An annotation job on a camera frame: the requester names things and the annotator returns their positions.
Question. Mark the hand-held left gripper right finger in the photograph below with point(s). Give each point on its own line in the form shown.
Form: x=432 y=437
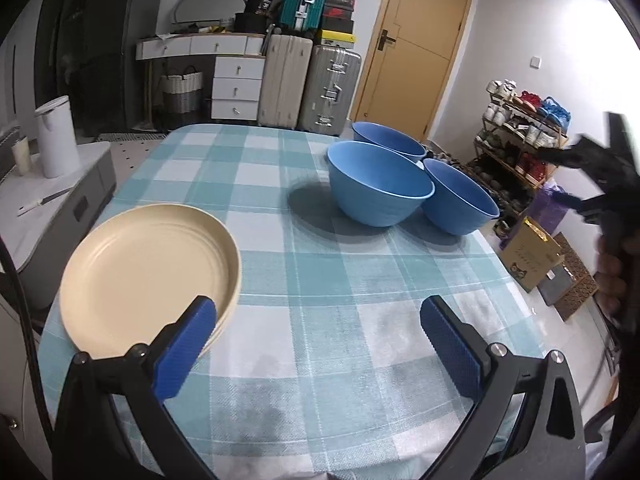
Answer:
x=450 y=350

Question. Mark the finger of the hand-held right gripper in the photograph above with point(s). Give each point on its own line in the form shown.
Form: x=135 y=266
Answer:
x=560 y=156
x=585 y=207

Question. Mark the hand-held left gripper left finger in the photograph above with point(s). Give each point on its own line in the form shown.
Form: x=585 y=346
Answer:
x=185 y=350

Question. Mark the cream plate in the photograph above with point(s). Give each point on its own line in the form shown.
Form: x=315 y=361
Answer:
x=232 y=310
x=219 y=334
x=145 y=270

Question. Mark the blue bowl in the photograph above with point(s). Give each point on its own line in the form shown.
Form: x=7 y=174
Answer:
x=390 y=135
x=380 y=205
x=460 y=210

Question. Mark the person's right hand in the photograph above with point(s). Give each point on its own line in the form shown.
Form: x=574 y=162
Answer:
x=610 y=280

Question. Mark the wooden shoe rack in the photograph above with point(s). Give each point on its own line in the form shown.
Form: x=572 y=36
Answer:
x=562 y=140

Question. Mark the shoe rack with shoes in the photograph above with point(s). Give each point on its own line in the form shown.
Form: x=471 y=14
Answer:
x=530 y=132

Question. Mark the purple bag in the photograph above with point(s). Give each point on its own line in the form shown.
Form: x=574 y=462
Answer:
x=545 y=210

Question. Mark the cardboard box with cat print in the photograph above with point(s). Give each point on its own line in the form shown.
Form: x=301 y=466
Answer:
x=530 y=260

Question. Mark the brown patterned doormat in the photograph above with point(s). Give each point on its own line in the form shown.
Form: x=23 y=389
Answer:
x=580 y=290

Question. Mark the grey flat box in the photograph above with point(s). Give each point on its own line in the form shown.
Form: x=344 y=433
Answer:
x=555 y=285

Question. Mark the row of assorted shoes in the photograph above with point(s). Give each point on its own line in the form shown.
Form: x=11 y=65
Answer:
x=450 y=157

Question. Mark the teal checked tablecloth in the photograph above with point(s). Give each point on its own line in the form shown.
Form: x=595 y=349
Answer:
x=310 y=280

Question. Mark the wooden door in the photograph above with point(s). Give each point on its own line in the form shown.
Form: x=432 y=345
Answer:
x=415 y=35

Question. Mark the grey side cabinet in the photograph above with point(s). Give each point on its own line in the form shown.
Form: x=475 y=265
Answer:
x=75 y=195

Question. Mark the striped rug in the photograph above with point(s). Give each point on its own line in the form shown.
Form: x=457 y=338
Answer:
x=130 y=136

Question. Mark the white kettle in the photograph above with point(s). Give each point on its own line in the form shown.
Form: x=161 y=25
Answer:
x=57 y=145

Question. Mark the silver suitcase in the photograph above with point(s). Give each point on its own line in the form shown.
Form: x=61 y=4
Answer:
x=327 y=90

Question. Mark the cream cup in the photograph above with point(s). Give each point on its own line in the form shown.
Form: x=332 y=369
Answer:
x=22 y=157

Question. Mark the yellow and black shoe box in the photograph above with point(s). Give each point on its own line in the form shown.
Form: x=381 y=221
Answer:
x=337 y=37

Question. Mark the grey and white laundry basket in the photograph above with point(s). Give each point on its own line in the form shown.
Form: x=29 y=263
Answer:
x=180 y=92

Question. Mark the black shoe box red mark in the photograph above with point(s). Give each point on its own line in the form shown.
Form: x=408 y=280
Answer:
x=339 y=12

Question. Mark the white desk with drawers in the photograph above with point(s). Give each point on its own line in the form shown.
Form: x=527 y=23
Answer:
x=237 y=80

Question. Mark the beige suitcase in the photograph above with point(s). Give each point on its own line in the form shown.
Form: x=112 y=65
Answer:
x=285 y=80

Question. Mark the black refrigerator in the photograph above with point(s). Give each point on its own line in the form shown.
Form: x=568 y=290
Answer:
x=125 y=35

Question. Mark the black bag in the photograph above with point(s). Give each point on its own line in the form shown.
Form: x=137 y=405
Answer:
x=255 y=7

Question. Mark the oval mirror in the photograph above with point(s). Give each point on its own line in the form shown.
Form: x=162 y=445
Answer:
x=210 y=5

